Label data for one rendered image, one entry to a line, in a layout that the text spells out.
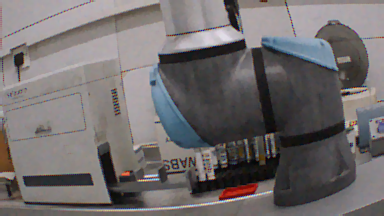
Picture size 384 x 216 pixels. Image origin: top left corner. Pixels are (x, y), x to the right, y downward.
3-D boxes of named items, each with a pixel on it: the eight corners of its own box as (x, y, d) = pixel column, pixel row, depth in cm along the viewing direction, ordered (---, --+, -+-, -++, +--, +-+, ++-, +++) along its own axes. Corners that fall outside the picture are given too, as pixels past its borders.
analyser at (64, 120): (23, 204, 135) (-1, 89, 133) (54, 186, 162) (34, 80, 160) (124, 205, 129) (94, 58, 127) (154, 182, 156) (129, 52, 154)
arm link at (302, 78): (348, 123, 83) (331, 29, 82) (266, 144, 85) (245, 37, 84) (342, 114, 95) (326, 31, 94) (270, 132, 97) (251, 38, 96)
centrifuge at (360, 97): (304, 157, 146) (299, 105, 145) (320, 135, 173) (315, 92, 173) (378, 139, 137) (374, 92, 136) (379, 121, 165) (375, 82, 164)
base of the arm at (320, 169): (352, 190, 80) (349, 125, 80) (262, 213, 86) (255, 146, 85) (359, 167, 95) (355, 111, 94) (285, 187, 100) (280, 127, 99)
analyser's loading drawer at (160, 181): (97, 196, 131) (90, 174, 131) (105, 191, 138) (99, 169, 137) (191, 191, 127) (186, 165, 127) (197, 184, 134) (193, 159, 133)
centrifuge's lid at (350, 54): (303, 20, 172) (308, 24, 180) (320, 107, 171) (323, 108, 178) (358, 17, 165) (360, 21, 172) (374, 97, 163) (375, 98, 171)
